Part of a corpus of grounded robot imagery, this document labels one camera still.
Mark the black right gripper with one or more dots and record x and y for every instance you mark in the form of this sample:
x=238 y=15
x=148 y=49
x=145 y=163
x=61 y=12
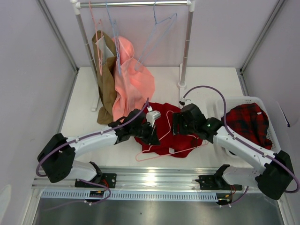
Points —
x=179 y=123

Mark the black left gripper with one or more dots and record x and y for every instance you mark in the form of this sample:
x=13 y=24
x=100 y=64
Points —
x=152 y=138

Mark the red skirt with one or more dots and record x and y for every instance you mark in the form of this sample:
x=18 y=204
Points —
x=162 y=108

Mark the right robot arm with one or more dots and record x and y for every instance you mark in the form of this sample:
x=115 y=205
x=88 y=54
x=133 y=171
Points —
x=270 y=172

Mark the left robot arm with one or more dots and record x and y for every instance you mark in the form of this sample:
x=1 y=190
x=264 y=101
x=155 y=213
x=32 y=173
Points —
x=58 y=157

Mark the white laundry basket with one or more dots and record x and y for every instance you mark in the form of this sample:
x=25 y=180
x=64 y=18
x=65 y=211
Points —
x=232 y=102

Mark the salmon pink garment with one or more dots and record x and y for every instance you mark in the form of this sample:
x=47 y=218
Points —
x=134 y=83

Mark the red plaid shirt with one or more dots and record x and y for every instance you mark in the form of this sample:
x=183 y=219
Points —
x=251 y=122

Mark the brown garment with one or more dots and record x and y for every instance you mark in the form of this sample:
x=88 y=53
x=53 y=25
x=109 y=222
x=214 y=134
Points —
x=106 y=82

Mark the metal clothes rack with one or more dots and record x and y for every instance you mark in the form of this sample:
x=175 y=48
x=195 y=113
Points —
x=77 y=6

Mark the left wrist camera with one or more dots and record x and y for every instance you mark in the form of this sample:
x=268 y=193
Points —
x=152 y=115

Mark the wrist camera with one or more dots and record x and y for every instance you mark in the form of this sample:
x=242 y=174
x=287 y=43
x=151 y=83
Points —
x=185 y=102
x=152 y=115

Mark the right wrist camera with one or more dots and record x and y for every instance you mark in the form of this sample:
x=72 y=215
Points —
x=185 y=102

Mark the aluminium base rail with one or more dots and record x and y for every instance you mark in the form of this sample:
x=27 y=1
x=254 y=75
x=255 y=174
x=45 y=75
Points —
x=157 y=179

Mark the white slotted cable duct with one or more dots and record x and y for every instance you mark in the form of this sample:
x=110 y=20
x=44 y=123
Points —
x=131 y=195

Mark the blue wire hanger right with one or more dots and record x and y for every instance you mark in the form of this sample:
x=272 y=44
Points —
x=160 y=29

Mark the blue wire hanger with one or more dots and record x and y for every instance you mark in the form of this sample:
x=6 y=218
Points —
x=115 y=36
x=160 y=29

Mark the blue wire hanger left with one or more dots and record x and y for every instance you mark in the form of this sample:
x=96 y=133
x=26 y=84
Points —
x=115 y=36

